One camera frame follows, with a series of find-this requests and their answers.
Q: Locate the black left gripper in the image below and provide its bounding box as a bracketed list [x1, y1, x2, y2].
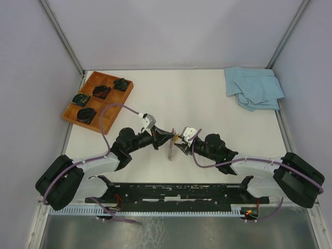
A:
[127, 124, 174, 153]

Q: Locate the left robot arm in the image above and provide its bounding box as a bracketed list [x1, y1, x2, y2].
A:
[35, 127, 174, 211]

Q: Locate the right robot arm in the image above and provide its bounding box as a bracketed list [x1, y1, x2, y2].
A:
[176, 133, 325, 209]

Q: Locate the dark rolled cloth far right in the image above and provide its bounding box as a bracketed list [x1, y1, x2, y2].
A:
[113, 78, 130, 92]

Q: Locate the dark rolled cloth centre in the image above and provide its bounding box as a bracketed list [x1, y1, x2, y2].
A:
[92, 85, 111, 99]

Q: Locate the wooden compartment tray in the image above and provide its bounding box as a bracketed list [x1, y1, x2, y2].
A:
[62, 71, 133, 134]

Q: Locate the dark rolled cloth front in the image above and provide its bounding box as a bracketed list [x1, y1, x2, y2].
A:
[77, 107, 96, 125]

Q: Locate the dark rolled cloth yellow pattern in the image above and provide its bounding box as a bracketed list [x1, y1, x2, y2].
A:
[72, 93, 90, 107]

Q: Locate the light blue cloth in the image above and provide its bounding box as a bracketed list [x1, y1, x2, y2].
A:
[224, 66, 285, 112]

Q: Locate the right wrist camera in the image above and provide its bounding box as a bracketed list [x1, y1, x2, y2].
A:
[180, 127, 198, 143]

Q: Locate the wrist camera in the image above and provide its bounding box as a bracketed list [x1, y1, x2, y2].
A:
[180, 127, 198, 143]
[138, 113, 156, 130]

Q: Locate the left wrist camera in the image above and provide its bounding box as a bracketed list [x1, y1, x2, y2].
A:
[138, 113, 156, 130]

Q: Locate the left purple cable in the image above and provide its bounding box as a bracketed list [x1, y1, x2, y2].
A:
[43, 103, 146, 224]

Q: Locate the purple cable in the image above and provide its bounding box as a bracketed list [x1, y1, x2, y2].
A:
[43, 103, 146, 224]
[190, 129, 324, 223]

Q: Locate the light blue cable duct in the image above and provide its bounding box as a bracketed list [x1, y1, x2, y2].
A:
[49, 204, 247, 216]

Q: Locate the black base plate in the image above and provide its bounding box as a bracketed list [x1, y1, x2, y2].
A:
[96, 177, 269, 212]

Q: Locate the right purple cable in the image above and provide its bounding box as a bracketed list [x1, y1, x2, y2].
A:
[190, 129, 324, 223]

